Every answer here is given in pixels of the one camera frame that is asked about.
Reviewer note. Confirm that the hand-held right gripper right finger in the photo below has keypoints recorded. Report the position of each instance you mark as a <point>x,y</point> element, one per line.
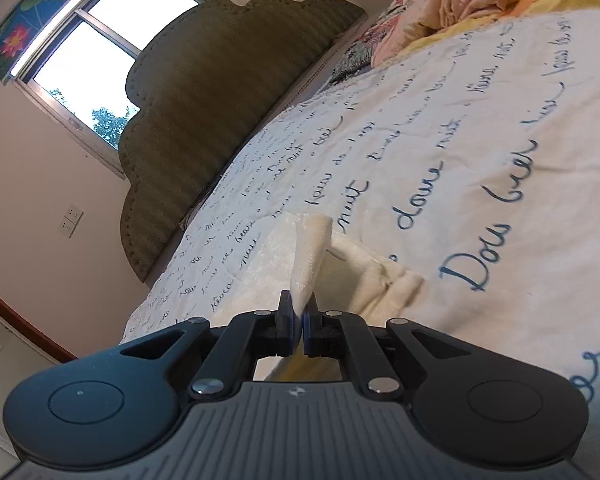
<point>308,323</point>

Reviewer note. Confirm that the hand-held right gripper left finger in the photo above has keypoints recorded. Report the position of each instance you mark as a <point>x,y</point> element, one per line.
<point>292,321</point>

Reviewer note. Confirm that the cream towel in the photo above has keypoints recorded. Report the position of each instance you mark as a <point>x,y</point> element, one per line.
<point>280,255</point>

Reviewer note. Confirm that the green scalloped padded headboard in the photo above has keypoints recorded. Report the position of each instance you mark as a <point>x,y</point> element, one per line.
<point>220,85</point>

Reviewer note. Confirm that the red-brown wooden trim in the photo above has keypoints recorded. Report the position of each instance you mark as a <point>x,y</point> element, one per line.
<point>20,322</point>

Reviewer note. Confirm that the white script-print bed sheet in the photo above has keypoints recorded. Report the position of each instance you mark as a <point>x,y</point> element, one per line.
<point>480,110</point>

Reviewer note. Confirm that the white wardrobe with flower decals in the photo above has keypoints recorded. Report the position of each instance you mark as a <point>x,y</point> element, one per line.
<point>0,360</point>

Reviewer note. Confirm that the pink floral duvet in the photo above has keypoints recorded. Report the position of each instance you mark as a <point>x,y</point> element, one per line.
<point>430,0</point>

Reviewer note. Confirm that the floral lotus print curtain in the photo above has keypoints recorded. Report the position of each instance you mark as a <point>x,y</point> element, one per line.
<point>25,20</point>

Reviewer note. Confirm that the window with white frame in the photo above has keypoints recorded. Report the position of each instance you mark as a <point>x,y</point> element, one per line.
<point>100,45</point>

